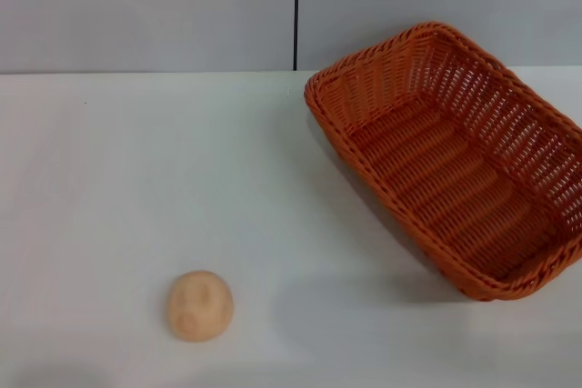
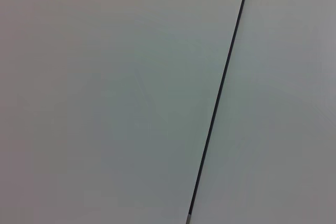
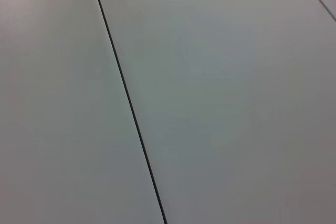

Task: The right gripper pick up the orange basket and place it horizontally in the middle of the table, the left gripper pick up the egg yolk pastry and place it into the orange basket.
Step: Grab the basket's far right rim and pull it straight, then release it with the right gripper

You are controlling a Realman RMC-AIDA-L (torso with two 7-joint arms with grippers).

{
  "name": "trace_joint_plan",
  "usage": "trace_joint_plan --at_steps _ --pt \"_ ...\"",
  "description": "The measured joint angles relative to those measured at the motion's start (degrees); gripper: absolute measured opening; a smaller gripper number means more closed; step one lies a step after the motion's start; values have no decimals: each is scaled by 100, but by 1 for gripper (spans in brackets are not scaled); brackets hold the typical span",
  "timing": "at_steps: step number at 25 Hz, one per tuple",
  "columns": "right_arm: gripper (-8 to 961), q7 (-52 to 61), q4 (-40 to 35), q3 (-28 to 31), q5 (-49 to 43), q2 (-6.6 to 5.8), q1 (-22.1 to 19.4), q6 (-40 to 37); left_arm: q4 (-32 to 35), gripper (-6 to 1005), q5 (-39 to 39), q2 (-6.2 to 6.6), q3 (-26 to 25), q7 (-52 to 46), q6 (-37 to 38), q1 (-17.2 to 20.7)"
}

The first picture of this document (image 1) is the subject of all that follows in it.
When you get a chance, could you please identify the orange woven wicker basket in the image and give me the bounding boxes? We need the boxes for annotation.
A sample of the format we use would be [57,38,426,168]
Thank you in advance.
[303,20,582,302]

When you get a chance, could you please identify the round tan bread bun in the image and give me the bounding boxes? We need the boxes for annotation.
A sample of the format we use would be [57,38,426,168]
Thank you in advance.
[166,269,235,343]

